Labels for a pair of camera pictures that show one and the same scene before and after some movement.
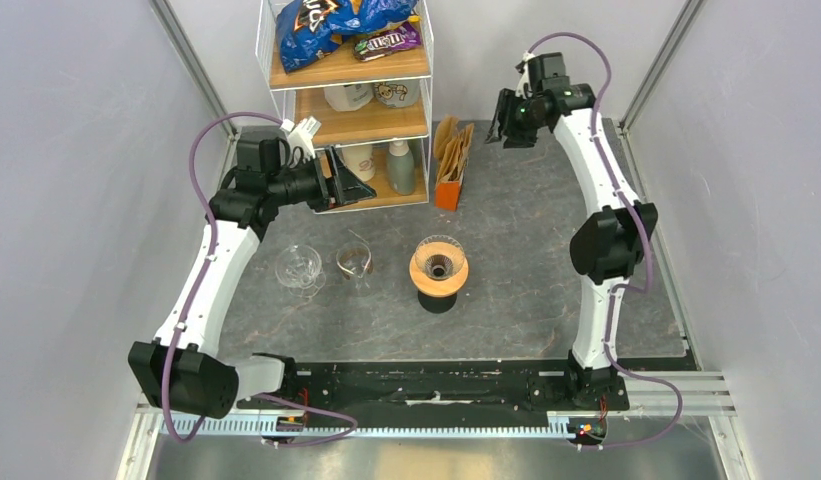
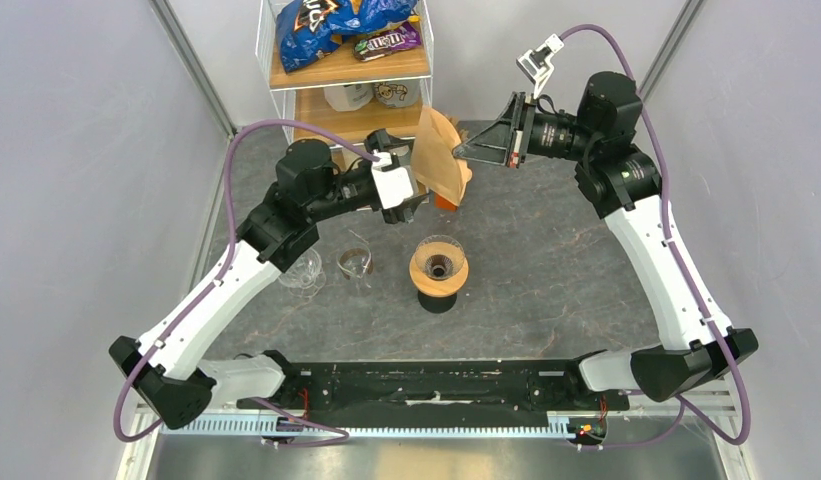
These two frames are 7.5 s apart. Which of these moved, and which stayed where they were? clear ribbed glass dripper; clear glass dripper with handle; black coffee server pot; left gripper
Moved: left gripper
Stayed: clear glass dripper with handle; clear ribbed glass dripper; black coffee server pot
